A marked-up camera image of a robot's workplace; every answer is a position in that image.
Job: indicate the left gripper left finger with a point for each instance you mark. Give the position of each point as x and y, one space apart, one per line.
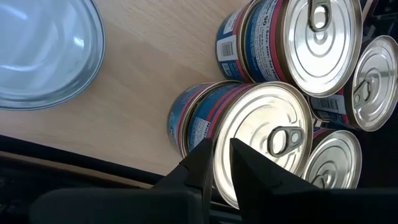
124 208

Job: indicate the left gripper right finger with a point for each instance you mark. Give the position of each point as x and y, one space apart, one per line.
311 208

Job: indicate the green white tuna can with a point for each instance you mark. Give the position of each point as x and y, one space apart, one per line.
40 53

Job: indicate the light wooden shelf board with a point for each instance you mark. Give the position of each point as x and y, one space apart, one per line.
140 77

